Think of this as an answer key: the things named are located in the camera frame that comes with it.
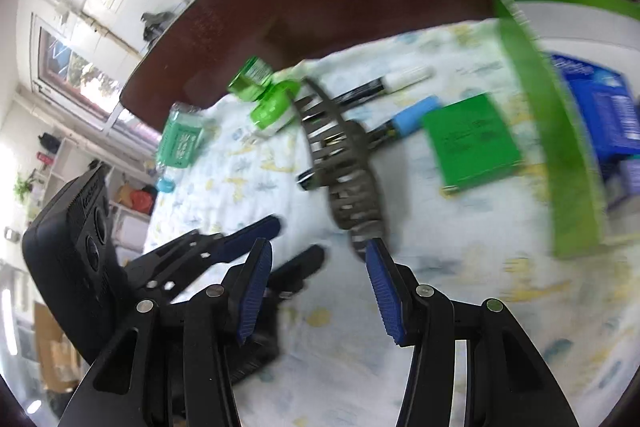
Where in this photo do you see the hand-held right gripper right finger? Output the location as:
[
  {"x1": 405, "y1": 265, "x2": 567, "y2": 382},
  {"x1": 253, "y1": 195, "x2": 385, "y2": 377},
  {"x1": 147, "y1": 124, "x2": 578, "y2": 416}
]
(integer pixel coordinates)
[{"x1": 364, "y1": 238, "x2": 583, "y2": 427}]

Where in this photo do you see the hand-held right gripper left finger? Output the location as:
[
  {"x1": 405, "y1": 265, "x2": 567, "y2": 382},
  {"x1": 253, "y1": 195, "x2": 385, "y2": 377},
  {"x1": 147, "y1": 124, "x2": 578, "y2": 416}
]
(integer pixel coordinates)
[{"x1": 57, "y1": 237, "x2": 275, "y2": 427}]

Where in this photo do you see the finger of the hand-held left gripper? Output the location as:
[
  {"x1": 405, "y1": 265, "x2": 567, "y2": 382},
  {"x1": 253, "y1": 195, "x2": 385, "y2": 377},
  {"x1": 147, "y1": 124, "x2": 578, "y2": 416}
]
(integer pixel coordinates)
[
  {"x1": 267, "y1": 244, "x2": 328, "y2": 300},
  {"x1": 145, "y1": 214, "x2": 282, "y2": 288}
]

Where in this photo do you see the green label water bottle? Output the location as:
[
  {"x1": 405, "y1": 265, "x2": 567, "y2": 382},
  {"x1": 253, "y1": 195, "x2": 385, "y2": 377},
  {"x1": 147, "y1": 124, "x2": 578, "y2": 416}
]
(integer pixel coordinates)
[{"x1": 156, "y1": 103, "x2": 206, "y2": 192}]

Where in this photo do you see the black marker white cap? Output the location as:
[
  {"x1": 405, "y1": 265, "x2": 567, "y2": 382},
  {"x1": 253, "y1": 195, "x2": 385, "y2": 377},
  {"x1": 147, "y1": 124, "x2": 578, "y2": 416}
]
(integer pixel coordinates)
[{"x1": 330, "y1": 66, "x2": 433, "y2": 108}]

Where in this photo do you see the tiger playing card box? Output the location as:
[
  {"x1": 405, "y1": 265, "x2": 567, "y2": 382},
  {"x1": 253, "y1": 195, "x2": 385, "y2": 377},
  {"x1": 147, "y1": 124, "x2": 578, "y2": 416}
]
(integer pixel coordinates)
[{"x1": 600, "y1": 154, "x2": 640, "y2": 212}]

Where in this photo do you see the green cardboard box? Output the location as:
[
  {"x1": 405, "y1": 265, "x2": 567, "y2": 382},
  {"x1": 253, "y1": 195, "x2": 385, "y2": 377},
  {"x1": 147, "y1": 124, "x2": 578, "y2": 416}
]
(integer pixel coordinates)
[{"x1": 487, "y1": 0, "x2": 640, "y2": 260}]

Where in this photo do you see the giraffe printed blanket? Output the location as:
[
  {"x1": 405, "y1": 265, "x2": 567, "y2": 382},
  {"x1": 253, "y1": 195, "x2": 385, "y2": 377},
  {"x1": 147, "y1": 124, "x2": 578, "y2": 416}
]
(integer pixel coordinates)
[{"x1": 145, "y1": 19, "x2": 640, "y2": 427}]

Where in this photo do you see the brown hair claw clip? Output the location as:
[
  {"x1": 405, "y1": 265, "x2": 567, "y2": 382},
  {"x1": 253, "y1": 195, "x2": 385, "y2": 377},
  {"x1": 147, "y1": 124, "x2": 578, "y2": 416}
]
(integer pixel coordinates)
[{"x1": 292, "y1": 77, "x2": 388, "y2": 263}]

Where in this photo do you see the red bag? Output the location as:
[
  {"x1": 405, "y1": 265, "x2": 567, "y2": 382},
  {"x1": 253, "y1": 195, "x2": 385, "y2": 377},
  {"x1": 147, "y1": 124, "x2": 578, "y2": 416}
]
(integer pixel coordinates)
[{"x1": 117, "y1": 184, "x2": 156, "y2": 212}]

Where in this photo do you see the brown cardboard box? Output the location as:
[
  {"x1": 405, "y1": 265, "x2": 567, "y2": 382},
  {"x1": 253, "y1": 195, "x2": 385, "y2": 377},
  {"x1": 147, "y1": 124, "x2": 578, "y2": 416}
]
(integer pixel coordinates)
[{"x1": 32, "y1": 302, "x2": 83, "y2": 393}]

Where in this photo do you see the white shelf unit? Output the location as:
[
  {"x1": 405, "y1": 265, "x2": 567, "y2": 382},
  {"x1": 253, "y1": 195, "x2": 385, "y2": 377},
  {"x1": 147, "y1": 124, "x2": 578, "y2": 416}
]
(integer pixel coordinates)
[{"x1": 20, "y1": 137, "x2": 156, "y2": 258}]

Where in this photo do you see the small green box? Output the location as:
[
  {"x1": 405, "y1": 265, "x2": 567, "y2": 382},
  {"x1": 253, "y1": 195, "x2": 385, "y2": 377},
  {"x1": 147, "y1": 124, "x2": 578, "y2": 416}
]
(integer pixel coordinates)
[{"x1": 421, "y1": 93, "x2": 522, "y2": 194}]

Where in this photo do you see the black marker blue cap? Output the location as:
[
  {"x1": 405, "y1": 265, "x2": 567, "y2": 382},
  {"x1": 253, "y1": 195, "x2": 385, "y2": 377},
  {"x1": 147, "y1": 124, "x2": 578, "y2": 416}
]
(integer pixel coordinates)
[{"x1": 297, "y1": 96, "x2": 441, "y2": 190}]

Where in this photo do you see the green mosquito repellent heater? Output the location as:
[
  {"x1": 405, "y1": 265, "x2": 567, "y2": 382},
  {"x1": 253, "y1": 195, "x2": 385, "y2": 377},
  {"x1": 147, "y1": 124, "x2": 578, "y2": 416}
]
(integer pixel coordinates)
[{"x1": 228, "y1": 56, "x2": 303, "y2": 138}]

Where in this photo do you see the blue mint box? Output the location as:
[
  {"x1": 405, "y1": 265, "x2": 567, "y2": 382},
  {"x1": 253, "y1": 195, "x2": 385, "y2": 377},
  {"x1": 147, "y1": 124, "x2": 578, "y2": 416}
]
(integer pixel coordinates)
[{"x1": 565, "y1": 74, "x2": 640, "y2": 158}]

